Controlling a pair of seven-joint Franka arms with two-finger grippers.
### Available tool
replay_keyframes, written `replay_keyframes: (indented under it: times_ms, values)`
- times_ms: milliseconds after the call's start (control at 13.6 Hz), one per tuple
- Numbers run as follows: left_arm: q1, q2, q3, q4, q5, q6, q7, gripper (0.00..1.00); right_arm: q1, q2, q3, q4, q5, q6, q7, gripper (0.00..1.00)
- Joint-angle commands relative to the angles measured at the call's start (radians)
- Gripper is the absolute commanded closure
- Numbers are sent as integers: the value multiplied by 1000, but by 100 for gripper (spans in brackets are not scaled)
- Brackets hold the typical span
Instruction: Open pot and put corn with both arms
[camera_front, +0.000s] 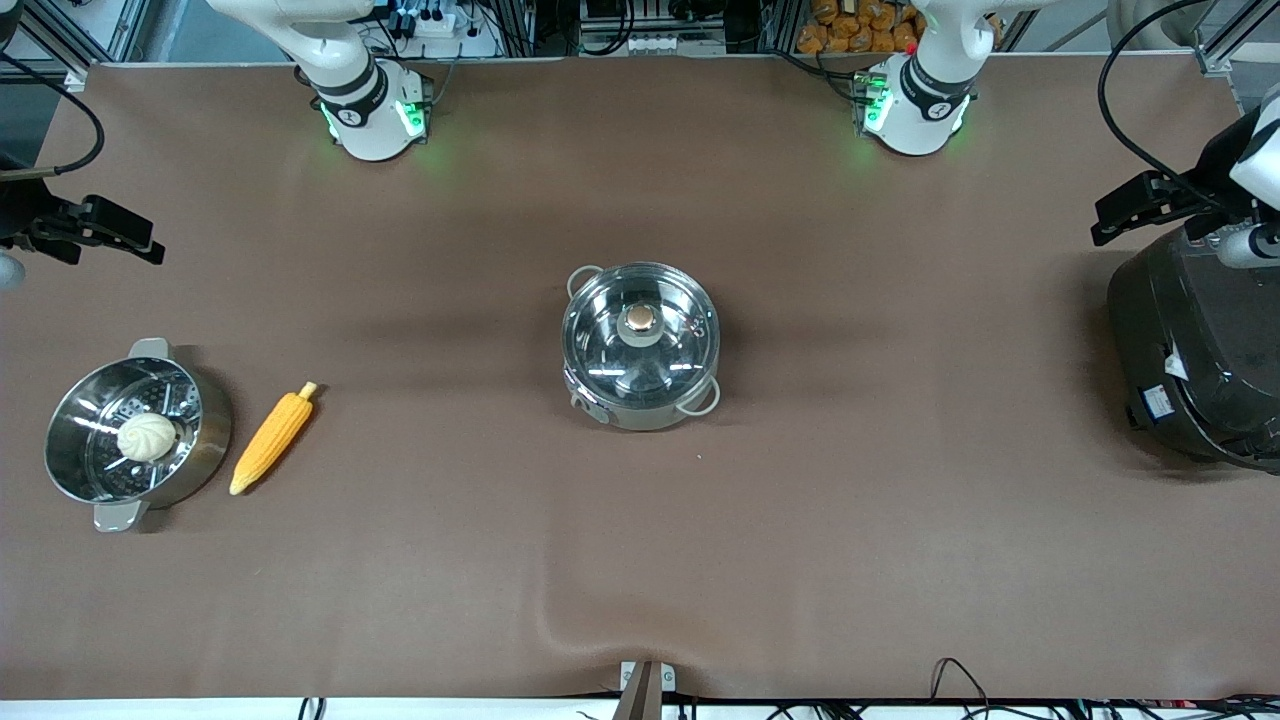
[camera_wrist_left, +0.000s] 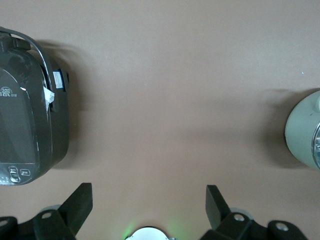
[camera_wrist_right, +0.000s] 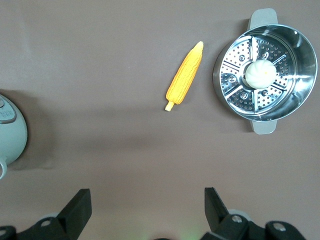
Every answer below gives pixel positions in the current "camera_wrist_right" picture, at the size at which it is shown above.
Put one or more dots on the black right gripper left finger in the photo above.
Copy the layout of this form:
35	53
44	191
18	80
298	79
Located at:
77	210

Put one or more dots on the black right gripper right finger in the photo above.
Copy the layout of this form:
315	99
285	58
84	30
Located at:
215	210

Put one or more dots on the yellow corn cob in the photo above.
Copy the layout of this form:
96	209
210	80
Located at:
183	75

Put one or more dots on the steel electric cooking pot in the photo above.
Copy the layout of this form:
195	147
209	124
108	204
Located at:
12	135

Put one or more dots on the steel steamer pot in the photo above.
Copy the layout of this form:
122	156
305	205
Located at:
303	75

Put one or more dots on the brown table mat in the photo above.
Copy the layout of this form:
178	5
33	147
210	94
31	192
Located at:
100	75

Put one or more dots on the white steamed bun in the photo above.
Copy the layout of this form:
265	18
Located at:
260	74

